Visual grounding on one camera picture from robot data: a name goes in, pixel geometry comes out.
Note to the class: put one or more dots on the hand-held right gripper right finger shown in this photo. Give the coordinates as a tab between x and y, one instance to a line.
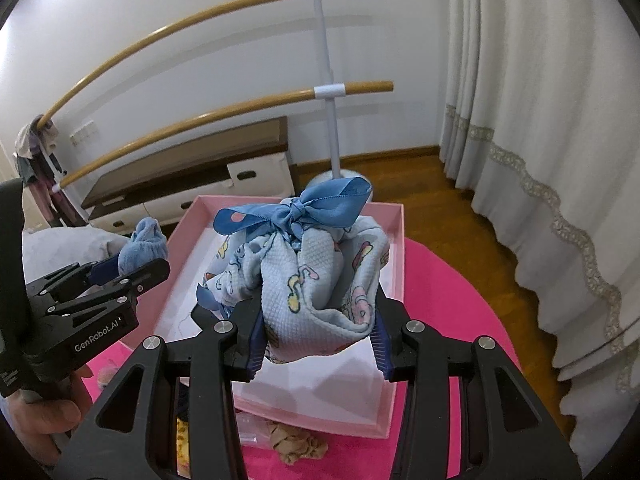
380	352

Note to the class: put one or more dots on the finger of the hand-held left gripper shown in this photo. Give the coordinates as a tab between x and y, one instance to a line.
105	268
145	275

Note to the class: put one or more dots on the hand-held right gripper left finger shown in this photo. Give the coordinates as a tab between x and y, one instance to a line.
256	347

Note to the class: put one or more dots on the light blue fuzzy sock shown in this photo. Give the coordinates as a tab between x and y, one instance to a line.
145	250

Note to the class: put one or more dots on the printed pouch with blue ribbon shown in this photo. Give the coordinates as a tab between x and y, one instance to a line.
310	285

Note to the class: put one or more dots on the pink cardboard box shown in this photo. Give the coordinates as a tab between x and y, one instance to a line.
320	412

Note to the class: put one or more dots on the person's left hand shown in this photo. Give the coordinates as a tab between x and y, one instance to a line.
45	415

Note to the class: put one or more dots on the grey cushion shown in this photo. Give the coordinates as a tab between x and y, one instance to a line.
60	247

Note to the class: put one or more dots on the clear plastic bag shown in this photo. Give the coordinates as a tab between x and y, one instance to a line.
252	427

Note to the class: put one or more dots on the round pink mat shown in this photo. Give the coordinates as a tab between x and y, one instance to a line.
450	310

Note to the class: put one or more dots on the beige stocking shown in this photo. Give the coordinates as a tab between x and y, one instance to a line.
297	442

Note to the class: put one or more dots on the low cabinet with brown top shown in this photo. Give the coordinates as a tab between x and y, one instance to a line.
200	160

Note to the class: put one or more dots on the hanging clothes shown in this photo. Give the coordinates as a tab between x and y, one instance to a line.
35	160

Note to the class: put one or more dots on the wooden ballet barre white stand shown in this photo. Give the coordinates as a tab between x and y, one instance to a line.
330	91

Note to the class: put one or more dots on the white curtain with lace trim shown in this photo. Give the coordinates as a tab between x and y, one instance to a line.
550	110

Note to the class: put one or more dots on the white wall socket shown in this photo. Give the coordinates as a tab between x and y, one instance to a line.
83	136

